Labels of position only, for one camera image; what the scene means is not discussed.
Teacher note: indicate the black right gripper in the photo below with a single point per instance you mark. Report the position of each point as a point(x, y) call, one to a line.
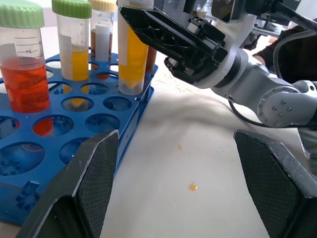
point(198, 67)

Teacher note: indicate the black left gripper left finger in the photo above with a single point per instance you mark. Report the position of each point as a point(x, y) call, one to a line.
point(81, 188)

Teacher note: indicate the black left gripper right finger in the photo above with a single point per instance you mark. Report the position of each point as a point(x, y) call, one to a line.
point(277, 183)

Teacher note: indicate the wide yellow liquid tube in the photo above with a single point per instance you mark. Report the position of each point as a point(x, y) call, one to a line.
point(131, 67)

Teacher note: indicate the blue test tube rack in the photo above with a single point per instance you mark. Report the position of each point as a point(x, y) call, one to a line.
point(104, 121)

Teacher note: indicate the yellow-capped brown liquid tube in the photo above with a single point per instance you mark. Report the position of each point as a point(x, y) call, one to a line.
point(102, 37)

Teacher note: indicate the orange liquid drop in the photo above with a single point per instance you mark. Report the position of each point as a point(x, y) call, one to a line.
point(180, 147)
point(193, 187)

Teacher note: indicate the green-capped yellow liquid tube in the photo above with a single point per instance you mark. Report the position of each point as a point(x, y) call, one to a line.
point(76, 62)

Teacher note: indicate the green-capped red liquid tube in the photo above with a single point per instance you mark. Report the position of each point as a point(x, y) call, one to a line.
point(27, 81)

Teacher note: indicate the person in dark clothing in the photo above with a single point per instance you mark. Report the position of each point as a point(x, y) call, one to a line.
point(297, 62)

